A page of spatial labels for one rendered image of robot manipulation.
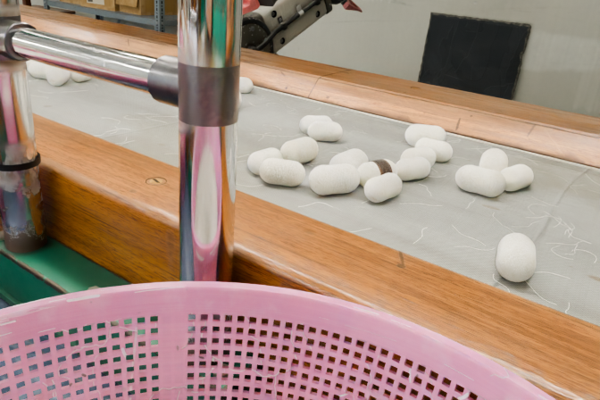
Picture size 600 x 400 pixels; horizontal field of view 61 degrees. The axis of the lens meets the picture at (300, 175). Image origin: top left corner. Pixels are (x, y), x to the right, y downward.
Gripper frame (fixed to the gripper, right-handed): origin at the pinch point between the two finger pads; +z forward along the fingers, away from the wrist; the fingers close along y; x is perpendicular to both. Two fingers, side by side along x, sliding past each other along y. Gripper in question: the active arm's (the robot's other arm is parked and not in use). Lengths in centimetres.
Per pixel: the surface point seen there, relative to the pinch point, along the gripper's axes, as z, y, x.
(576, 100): -117, 34, 148
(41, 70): 21.1, -6.3, -10.9
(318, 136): 18.7, 28.3, -6.0
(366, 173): 23.6, 36.5, -10.8
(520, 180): 18.1, 45.6, -5.2
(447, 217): 25, 43, -9
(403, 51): -125, -46, 140
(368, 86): 5.2, 25.2, 3.1
